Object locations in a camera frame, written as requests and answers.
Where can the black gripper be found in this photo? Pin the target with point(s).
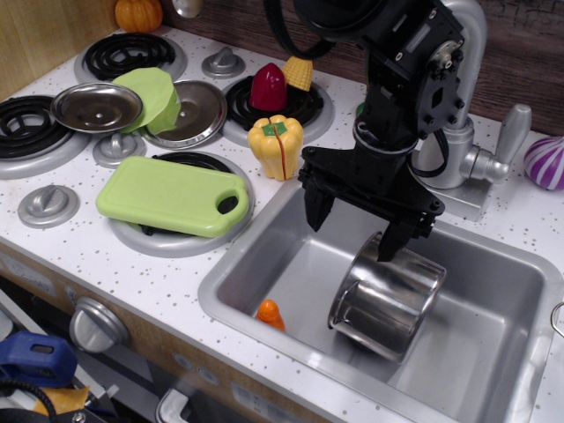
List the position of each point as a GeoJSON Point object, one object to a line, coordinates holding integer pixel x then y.
{"type": "Point", "coordinates": [376, 181]}

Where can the stainless steel pot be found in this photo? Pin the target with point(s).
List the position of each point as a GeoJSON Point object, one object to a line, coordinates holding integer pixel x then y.
{"type": "Point", "coordinates": [381, 305]}

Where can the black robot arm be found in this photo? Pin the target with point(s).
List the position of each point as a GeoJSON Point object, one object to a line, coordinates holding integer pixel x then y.
{"type": "Point", "coordinates": [413, 52]}

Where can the stainless steel sink basin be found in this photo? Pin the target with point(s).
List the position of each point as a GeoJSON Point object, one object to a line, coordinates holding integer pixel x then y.
{"type": "Point", "coordinates": [455, 328]}

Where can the right steel pot lid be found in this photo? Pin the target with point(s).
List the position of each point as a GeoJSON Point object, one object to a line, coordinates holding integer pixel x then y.
{"type": "Point", "coordinates": [197, 116]}

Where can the steel pot lid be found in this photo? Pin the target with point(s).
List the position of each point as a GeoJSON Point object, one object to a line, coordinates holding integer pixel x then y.
{"type": "Point", "coordinates": [197, 116]}
{"type": "Point", "coordinates": [99, 107]}

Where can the left steel pot lid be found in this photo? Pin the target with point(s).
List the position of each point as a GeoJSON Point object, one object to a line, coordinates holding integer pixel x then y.
{"type": "Point", "coordinates": [99, 107]}

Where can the yellow toy bell pepper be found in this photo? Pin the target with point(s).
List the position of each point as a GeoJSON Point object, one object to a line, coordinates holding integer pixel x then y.
{"type": "Point", "coordinates": [277, 142]}

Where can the silver toy faucet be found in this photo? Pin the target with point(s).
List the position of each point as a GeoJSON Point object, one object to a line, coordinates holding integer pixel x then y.
{"type": "Point", "coordinates": [471, 171]}

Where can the back right black burner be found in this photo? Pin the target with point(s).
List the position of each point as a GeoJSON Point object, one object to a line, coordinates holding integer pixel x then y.
{"type": "Point", "coordinates": [313, 109]}

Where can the black burner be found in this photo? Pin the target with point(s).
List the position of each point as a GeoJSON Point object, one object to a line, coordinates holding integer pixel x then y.
{"type": "Point", "coordinates": [118, 54]}
{"type": "Point", "coordinates": [33, 142]}
{"type": "Point", "coordinates": [162, 243]}
{"type": "Point", "coordinates": [313, 109]}

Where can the orange toy carrot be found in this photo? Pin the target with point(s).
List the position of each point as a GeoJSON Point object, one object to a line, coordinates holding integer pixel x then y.
{"type": "Point", "coordinates": [268, 312]}

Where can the red toy pepper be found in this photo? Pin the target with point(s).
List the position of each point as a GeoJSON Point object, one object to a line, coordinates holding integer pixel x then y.
{"type": "Point", "coordinates": [268, 89]}

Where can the yellow toy corn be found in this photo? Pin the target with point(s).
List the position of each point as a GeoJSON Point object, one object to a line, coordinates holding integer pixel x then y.
{"type": "Point", "coordinates": [298, 73]}

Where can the green plastic cutting board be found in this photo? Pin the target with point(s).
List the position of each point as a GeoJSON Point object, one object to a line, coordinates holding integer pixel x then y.
{"type": "Point", "coordinates": [175, 197]}

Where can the purple striped toy onion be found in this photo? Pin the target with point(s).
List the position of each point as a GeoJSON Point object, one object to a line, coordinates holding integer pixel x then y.
{"type": "Point", "coordinates": [543, 163]}

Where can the back grey stove knob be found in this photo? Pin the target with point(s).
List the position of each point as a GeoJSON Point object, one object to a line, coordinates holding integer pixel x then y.
{"type": "Point", "coordinates": [223, 65]}

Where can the grey stove knob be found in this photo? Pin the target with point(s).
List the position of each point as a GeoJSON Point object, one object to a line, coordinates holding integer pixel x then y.
{"type": "Point", "coordinates": [48, 206]}
{"type": "Point", "coordinates": [223, 65]}
{"type": "Point", "coordinates": [112, 150]}

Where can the front black burner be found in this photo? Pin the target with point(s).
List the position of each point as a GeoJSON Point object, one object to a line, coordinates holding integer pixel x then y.
{"type": "Point", "coordinates": [162, 243]}

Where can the middle grey stove knob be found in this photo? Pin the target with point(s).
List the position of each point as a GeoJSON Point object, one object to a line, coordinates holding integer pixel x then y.
{"type": "Point", "coordinates": [112, 150]}

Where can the silver oven front knob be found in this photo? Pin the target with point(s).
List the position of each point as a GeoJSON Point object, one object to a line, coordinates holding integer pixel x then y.
{"type": "Point", "coordinates": [94, 328]}

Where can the back left black burner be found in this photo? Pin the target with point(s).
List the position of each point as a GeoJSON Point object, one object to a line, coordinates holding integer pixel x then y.
{"type": "Point", "coordinates": [118, 54]}

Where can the orange toy pumpkin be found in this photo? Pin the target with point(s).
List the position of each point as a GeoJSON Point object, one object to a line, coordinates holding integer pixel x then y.
{"type": "Point", "coordinates": [138, 16]}

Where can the front left grey stove knob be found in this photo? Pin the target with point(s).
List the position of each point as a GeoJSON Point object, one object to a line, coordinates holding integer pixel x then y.
{"type": "Point", "coordinates": [48, 206]}

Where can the far left black burner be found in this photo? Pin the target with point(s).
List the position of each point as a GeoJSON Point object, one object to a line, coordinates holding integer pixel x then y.
{"type": "Point", "coordinates": [33, 142]}

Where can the blue clamp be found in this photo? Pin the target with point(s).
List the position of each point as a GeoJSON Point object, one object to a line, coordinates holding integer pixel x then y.
{"type": "Point", "coordinates": [42, 360]}

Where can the silver wire handle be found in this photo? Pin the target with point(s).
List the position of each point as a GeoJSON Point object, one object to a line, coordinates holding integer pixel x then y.
{"type": "Point", "coordinates": [554, 319]}

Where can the silver oven door handle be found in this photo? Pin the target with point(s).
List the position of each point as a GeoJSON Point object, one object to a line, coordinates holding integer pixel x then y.
{"type": "Point", "coordinates": [173, 407]}

